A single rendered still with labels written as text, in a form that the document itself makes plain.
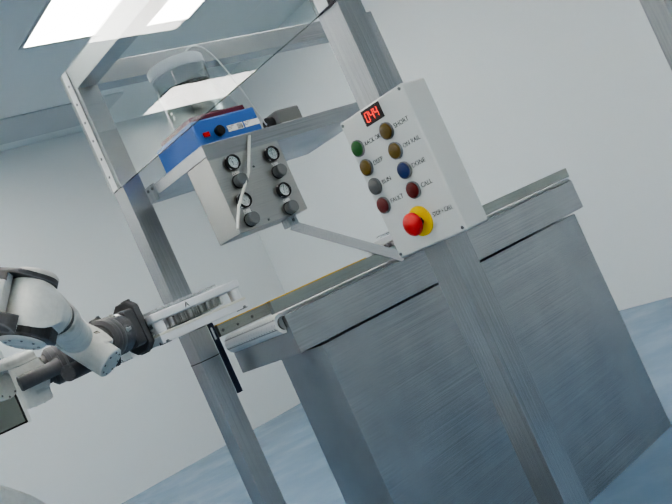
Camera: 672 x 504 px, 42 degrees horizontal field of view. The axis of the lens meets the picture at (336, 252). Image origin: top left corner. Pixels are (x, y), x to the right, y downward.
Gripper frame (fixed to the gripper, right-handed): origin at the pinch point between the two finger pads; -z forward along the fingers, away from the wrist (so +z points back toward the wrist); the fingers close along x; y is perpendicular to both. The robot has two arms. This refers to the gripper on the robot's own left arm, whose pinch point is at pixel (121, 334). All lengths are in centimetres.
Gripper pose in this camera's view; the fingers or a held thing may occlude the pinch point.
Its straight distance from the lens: 213.1
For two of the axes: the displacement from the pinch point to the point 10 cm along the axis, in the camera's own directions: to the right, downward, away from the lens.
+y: 4.7, -2.3, -8.5
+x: 4.3, 9.0, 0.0
